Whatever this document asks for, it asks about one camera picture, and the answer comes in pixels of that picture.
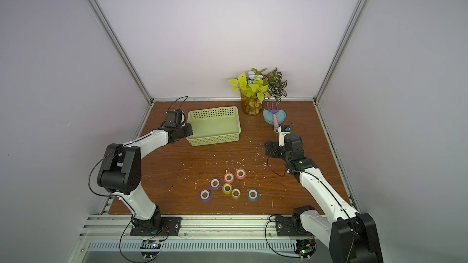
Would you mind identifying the purple tape roll front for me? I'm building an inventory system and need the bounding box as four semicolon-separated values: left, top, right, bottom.
199;189;212;202

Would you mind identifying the circuit board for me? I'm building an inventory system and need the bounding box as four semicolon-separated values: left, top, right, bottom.
140;239;162;262
294;238;317;260

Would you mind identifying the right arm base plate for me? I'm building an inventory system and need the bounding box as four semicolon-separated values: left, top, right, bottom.
271;215;312;237

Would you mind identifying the purple pink toy rake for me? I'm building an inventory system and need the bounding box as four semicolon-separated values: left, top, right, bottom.
267;102;279;133

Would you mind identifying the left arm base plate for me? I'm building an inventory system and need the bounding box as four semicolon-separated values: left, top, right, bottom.
130;216;182;237

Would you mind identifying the right circuit board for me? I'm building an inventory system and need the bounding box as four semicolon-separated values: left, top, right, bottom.
294;238;317;260

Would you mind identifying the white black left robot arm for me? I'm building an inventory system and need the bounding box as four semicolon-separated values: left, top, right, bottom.
97;109;193;233

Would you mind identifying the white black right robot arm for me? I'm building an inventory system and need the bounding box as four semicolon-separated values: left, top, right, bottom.
264;133;383;263

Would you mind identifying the red tape roll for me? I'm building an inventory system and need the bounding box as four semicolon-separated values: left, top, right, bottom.
235;169;246;180

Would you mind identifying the light green perforated storage basket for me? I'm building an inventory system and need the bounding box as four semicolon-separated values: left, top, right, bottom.
186;106;241;147

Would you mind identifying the left circuit board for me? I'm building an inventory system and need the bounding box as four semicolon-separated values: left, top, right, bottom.
140;239;162;262

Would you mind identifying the aluminium front rail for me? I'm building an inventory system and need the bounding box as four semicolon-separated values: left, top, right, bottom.
79;214;278;239

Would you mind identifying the purple tape roll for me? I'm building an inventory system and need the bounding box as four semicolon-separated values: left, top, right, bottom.
210;178;221;190
199;189;212;202

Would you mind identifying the clear tape roll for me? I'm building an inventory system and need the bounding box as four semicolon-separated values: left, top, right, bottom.
231;188;241;199

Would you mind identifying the yellow tape roll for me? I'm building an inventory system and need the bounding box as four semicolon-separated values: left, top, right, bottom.
222;183;233;195

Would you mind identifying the pink tape roll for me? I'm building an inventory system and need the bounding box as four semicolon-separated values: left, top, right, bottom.
224;172;235;183

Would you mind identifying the amber vase with artificial plants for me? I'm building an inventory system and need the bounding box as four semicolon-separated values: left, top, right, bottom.
228;68;288;116

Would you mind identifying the blue tape roll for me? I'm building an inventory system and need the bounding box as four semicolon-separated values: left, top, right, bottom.
247;188;260;202

